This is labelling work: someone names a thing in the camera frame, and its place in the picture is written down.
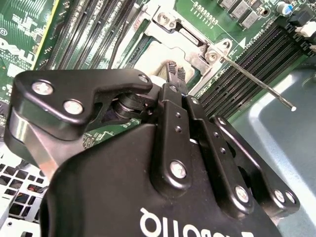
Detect metal socket cover frame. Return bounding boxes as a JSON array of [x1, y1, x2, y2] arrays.
[[134, 27, 215, 89]]

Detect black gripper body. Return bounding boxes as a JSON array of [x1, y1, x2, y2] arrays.
[[39, 122, 282, 237]]

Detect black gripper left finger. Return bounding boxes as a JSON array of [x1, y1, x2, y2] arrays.
[[3, 60, 195, 197]]

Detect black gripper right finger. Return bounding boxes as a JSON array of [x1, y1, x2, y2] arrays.
[[175, 66, 301, 220]]

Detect silver green CPU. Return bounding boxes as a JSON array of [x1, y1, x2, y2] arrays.
[[137, 39, 196, 84]]

